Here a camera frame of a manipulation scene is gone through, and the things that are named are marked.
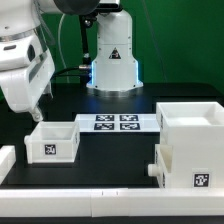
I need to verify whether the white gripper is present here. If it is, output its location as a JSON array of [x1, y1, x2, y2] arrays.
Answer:
[[0, 50, 55, 122]]

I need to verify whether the white drawer with knob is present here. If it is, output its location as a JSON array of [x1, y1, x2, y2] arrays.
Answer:
[[24, 121, 80, 164]]

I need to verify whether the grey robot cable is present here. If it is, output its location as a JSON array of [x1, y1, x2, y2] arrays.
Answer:
[[57, 13, 68, 71]]

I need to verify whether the large white drawer housing box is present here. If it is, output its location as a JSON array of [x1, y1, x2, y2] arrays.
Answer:
[[156, 102, 224, 188]]

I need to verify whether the black camera stand pole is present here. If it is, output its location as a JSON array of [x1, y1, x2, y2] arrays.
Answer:
[[79, 15, 91, 71]]

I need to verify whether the white drawer tray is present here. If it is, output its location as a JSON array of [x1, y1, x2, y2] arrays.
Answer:
[[148, 144, 173, 188]]

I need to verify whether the white front rail bar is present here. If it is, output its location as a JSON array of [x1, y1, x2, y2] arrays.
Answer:
[[0, 189, 224, 217]]

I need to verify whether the white marker tag plate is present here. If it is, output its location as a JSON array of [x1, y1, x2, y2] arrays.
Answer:
[[75, 114, 160, 133]]

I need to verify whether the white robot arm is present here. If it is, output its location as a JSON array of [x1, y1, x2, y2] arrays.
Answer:
[[0, 0, 143, 122]]

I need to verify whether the white left rail block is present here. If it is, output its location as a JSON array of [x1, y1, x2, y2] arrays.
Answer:
[[0, 145, 16, 185]]

